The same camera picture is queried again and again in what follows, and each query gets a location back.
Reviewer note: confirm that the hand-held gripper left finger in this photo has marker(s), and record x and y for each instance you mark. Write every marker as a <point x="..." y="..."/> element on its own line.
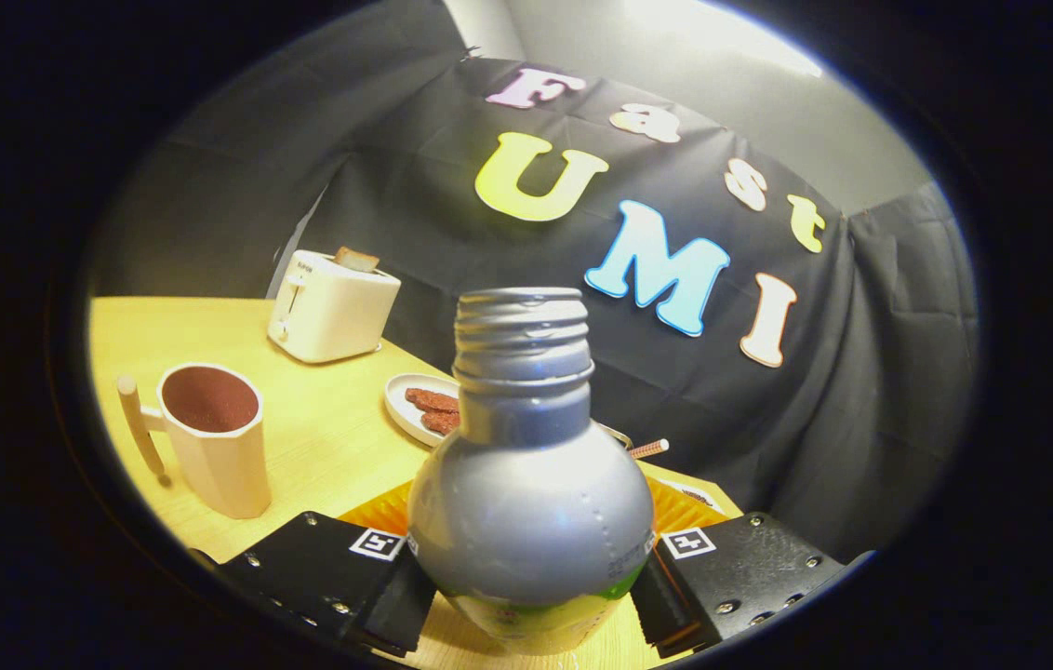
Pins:
<point x="322" y="568"/>

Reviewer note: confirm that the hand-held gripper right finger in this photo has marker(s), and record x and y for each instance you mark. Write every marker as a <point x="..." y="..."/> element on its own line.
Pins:
<point x="750" y="568"/>

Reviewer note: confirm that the silver juice bottle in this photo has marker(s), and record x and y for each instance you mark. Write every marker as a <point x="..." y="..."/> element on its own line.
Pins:
<point x="526" y="521"/>

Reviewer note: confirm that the wooden table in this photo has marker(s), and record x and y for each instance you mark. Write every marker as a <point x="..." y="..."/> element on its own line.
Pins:
<point x="322" y="447"/>

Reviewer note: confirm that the white oval plate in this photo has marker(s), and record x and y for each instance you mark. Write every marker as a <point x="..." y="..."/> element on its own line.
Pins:
<point x="401" y="400"/>

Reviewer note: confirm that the red meat slice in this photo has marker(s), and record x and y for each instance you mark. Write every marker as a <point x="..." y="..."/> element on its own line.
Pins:
<point x="432" y="400"/>
<point x="441" y="422"/>

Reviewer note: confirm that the white toaster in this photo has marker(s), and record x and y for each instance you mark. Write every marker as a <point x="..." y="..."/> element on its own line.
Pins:
<point x="331" y="316"/>

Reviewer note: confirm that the toast slice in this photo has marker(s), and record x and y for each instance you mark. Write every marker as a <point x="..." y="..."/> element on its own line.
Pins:
<point x="356" y="260"/>

